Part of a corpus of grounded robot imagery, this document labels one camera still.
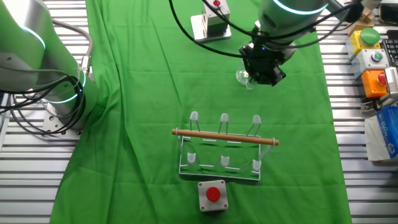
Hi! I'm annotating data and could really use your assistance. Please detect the white box big red button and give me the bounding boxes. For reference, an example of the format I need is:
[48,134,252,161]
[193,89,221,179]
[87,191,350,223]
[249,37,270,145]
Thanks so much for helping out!
[197,179,229,213]

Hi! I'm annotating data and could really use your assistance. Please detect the silver metal clamp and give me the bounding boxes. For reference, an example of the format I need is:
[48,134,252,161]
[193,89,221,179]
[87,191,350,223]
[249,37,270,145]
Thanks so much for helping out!
[360,93,394,113]

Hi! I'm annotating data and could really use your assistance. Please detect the white wire cup rack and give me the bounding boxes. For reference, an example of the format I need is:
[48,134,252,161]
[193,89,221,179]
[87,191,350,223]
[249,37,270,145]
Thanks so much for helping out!
[171,111,280,182]

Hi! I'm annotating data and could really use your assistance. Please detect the yellow box green mushroom button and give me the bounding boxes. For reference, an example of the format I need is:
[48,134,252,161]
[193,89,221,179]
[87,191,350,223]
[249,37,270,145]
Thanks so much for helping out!
[345,27,382,60]

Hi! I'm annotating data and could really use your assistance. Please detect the black base cable bundle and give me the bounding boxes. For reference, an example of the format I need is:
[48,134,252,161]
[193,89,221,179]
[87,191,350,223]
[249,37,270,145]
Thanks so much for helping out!
[0,70,88,136]

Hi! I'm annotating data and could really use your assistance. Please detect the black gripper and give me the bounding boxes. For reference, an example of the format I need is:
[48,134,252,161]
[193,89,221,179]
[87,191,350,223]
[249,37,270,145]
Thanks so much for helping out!
[239,42,287,87]

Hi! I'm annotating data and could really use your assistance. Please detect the blue tissue pack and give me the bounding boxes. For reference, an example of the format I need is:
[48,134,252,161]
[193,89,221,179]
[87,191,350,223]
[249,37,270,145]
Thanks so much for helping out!
[364,114,389,162]
[375,105,398,160]

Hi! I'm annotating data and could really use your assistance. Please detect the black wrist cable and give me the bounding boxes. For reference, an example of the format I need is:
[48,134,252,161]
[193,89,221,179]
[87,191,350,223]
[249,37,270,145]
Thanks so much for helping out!
[169,0,364,60]

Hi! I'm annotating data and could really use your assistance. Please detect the grey robot conduit hose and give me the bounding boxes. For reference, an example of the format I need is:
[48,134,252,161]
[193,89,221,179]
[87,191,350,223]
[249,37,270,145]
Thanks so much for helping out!
[51,18,94,75]

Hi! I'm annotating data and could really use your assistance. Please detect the black keyboard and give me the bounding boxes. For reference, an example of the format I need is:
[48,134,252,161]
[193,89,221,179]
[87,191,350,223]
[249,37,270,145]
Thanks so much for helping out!
[381,39,398,68]

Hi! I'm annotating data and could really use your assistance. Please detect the wooden blocks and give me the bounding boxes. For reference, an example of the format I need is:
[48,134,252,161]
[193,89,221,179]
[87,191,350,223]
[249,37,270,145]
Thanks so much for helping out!
[346,6,376,37]

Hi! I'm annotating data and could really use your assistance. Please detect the black rectangular device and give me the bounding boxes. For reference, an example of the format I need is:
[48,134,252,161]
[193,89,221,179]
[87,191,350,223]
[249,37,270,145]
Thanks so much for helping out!
[378,3,398,26]

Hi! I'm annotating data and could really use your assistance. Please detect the orange box red button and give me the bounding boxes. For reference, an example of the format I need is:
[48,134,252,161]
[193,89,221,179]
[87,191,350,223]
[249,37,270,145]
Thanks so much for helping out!
[360,68,389,99]

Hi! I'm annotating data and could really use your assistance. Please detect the clear glass cup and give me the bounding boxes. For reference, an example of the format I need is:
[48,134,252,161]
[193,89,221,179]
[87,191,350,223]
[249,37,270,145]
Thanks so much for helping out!
[235,58,261,90]

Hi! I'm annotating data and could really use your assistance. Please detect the green cloth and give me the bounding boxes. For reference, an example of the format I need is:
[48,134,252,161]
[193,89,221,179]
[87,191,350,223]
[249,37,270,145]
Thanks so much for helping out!
[49,0,354,224]

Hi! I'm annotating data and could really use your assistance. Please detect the grey button box on plate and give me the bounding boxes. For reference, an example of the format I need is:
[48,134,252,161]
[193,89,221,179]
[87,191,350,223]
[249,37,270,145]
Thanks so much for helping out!
[190,0,233,43]

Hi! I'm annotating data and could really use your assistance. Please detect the grey box green button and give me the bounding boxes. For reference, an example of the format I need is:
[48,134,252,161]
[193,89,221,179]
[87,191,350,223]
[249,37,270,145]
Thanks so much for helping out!
[351,48,391,78]

